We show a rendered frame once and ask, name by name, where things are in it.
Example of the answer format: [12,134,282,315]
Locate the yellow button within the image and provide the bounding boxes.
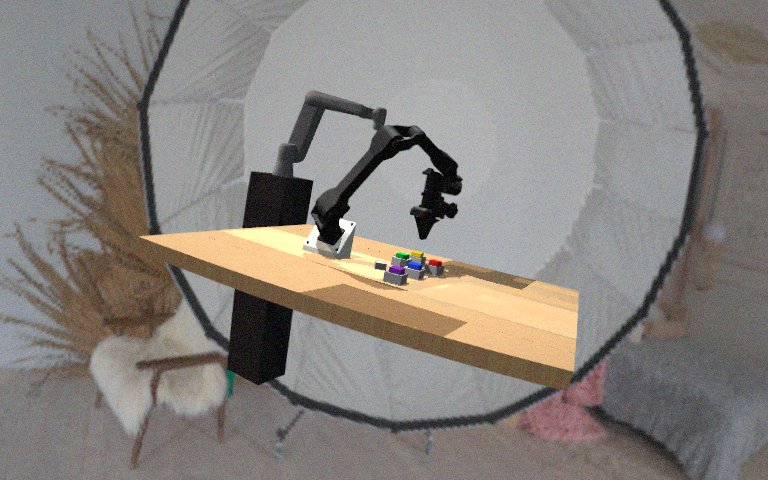
[409,251,426,266]

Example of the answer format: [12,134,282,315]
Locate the purple button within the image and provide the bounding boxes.
[383,266,408,286]

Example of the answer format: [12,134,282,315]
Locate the red button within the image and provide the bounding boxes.
[424,259,445,276]

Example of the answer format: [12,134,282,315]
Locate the green push-button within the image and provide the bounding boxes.
[391,252,412,268]

